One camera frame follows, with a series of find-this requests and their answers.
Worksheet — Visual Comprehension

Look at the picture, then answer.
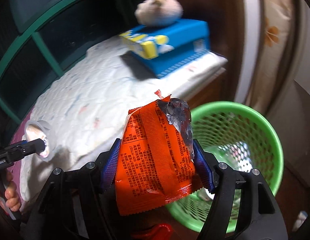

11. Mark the orange snack wrapper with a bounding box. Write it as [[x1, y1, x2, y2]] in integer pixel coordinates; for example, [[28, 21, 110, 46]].
[[115, 95, 202, 216]]

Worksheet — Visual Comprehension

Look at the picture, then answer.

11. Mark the floral beige curtain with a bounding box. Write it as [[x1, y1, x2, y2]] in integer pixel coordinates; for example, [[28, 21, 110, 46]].
[[246, 0, 295, 114]]

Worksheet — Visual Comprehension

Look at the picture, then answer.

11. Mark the red object on floor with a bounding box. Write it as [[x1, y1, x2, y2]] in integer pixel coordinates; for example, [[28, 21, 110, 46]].
[[134, 223, 174, 240]]

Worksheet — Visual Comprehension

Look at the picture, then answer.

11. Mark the white quilted mattress pad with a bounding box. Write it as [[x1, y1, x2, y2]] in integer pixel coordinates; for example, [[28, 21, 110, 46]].
[[20, 37, 227, 202]]

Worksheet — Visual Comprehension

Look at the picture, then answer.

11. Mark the blue yellow dotted shoe box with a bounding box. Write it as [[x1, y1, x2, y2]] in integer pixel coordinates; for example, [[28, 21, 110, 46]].
[[119, 18, 210, 79]]

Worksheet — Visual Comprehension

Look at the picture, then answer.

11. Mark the beige plush toy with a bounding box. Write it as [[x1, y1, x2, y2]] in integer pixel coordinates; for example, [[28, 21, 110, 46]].
[[134, 0, 183, 28]]

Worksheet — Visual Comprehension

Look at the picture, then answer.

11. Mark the green window frame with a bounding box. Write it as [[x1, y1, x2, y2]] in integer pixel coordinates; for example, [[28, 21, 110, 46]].
[[0, 0, 116, 125]]

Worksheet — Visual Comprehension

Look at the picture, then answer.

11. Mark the person's left hand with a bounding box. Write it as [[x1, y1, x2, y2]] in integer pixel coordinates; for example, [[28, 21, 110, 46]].
[[5, 171, 21, 212]]

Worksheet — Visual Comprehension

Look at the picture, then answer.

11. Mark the green mesh trash basket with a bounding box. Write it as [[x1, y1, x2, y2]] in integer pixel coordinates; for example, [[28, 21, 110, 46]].
[[166, 101, 284, 233]]

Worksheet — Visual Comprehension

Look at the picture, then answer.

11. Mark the round labelled plastic container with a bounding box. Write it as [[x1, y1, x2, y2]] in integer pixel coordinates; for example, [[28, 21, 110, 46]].
[[24, 120, 57, 162]]

